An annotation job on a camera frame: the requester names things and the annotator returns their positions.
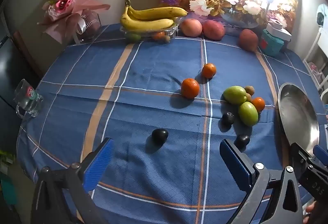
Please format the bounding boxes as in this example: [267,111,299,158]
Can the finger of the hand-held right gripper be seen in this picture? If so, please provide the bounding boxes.
[290,142,316,176]
[314,145,328,163]

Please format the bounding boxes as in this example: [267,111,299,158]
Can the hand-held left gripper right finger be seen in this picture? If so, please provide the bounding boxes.
[220,139,304,224]

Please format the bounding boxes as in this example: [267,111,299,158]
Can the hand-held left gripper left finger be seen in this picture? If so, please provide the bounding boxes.
[31,137,114,224]

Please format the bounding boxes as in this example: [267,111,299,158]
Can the dark plum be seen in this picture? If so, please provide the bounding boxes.
[151,128,169,149]
[222,112,235,126]
[235,134,251,150]

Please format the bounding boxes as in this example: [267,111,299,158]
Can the stainless steel bowl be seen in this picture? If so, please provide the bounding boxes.
[278,82,320,156]

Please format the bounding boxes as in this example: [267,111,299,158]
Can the green round fruit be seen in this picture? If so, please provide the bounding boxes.
[223,86,248,105]
[125,33,142,43]
[238,102,259,126]

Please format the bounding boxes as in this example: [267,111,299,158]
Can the large orange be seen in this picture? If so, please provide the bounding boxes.
[181,78,200,99]

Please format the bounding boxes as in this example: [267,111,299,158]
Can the person's right hand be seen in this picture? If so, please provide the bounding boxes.
[303,201,319,224]

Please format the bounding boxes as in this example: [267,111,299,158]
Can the blue plaid tablecloth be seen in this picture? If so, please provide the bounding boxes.
[17,23,327,224]

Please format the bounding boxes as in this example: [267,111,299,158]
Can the pink plastic bag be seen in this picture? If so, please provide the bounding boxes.
[309,62,324,81]

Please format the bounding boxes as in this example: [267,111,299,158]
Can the clear glass mug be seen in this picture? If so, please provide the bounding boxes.
[14,79,44,119]

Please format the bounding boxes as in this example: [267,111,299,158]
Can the white shelf rack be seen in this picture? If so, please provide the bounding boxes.
[303,26,328,91]

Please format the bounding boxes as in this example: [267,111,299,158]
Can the teal plastic box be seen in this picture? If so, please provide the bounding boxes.
[260,29,284,57]

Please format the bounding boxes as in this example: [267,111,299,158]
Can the dark gift jar with ribbon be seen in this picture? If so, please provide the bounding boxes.
[74,10,102,44]

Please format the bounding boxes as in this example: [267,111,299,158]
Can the white round device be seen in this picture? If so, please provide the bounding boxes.
[316,5,328,26]

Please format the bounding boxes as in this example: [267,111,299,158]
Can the pale red apple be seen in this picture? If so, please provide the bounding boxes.
[181,18,203,38]

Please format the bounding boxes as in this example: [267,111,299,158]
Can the yellow banana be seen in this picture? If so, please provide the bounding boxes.
[120,6,175,32]
[127,0,188,20]

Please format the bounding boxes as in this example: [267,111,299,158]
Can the clear plastic tray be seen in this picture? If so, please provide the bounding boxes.
[120,17,180,44]

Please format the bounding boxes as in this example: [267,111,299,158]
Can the pink flower bouquet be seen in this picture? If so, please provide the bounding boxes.
[37,0,111,44]

